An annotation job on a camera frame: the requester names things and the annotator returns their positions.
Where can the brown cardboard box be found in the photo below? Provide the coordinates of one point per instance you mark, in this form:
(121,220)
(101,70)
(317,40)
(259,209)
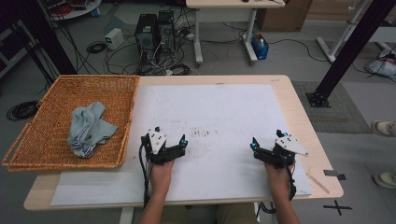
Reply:
(285,15)

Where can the white desk with wooden top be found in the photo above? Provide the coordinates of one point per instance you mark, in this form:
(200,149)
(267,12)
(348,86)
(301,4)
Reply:
(230,3)

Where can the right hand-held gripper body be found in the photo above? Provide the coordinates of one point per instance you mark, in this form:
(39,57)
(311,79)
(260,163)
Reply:
(289,145)

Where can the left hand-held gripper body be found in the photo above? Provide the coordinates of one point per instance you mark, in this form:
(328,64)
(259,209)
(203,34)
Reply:
(157,141)

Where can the white plastic bag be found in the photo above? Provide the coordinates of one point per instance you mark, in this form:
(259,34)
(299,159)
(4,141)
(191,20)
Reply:
(384,65)

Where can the person's right hand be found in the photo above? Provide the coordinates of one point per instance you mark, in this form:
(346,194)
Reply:
(280,180)

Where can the thin wooden stick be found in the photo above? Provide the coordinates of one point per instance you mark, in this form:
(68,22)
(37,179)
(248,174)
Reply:
(317,183)

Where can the black tape strip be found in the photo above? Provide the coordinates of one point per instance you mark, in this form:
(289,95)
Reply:
(333,174)

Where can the white metal stand frame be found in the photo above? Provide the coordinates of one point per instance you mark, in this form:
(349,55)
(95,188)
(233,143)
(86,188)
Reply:
(339,40)

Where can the round white table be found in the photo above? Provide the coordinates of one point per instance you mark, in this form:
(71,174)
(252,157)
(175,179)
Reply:
(77,9)

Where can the black computer tower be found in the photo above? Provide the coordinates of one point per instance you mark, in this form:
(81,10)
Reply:
(166,31)
(146,32)

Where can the white foam mat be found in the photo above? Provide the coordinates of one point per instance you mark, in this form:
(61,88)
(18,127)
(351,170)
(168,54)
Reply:
(218,102)

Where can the grey floor mat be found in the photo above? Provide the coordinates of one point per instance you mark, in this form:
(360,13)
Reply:
(339,115)

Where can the dark metal frame post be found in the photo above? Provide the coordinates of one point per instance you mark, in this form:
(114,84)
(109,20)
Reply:
(49,37)

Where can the white power supply box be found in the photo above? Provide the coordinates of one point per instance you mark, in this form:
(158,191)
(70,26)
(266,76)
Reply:
(114,38)

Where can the black metal post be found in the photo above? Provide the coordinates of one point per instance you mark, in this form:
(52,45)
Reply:
(351,46)

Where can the person's khaki pants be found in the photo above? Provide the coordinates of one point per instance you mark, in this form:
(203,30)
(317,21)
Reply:
(236,214)

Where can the person's left hand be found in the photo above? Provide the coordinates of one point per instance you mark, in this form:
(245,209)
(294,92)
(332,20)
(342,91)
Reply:
(162,177)

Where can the woven wicker basket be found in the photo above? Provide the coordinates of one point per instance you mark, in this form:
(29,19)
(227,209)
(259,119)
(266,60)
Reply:
(46,137)

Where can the grey printed t-shirt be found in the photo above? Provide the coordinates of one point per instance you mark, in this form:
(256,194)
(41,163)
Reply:
(88,130)

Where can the white power strip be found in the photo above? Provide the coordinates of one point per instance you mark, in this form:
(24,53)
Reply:
(168,72)

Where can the blue storage box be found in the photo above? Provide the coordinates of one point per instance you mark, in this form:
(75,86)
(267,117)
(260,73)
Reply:
(260,51)

